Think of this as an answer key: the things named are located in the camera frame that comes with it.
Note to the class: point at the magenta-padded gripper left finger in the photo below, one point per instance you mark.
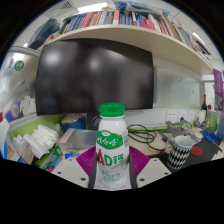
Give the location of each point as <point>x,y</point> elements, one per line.
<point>86,161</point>

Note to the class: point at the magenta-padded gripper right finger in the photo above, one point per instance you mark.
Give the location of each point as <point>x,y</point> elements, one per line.
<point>140,161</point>

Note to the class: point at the white drink bottle green cap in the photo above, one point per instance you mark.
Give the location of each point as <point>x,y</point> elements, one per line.
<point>112,150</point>

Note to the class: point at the purple translucent water bottle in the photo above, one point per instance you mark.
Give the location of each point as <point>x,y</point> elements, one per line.
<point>221,126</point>

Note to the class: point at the black white checkered mug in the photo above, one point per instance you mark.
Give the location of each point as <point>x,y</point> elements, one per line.
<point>179,153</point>

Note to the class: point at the blue round container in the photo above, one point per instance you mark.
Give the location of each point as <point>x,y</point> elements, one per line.
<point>74,122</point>

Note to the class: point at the stack of white tissues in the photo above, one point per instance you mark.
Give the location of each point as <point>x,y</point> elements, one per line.
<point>41,140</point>

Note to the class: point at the grey metal laptop stand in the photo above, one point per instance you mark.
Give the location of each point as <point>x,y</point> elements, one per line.
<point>180,128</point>

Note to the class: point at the flat round red coaster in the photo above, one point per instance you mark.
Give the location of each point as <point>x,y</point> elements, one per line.
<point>197,151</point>

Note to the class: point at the black desk mat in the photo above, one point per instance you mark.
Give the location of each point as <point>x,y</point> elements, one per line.
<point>210,150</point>

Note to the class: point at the dark wine bottle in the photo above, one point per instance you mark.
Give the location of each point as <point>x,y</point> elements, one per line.
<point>204,105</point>

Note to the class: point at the black computer monitor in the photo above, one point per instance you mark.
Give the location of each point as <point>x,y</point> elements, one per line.
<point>95,76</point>

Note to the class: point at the purple pennant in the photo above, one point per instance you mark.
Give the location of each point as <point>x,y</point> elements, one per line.
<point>219,90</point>

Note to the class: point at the white wall socket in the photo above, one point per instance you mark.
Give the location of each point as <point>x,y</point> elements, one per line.
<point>171,116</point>
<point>192,115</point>
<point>183,115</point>

